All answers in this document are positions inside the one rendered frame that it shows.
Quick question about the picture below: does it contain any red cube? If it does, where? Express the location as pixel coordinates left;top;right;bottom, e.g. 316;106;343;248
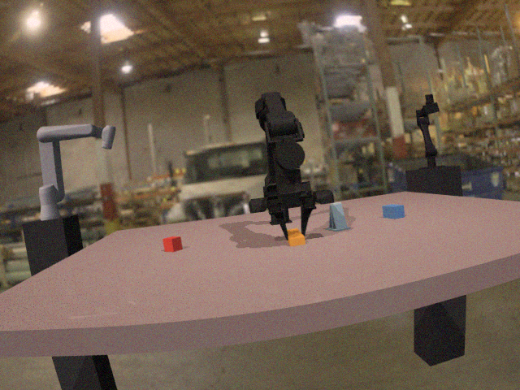
163;236;183;252

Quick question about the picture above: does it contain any blue block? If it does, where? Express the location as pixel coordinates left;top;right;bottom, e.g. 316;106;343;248
382;204;405;219

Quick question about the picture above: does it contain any orange bar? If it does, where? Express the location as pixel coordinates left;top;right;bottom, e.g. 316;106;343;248
287;229;306;246

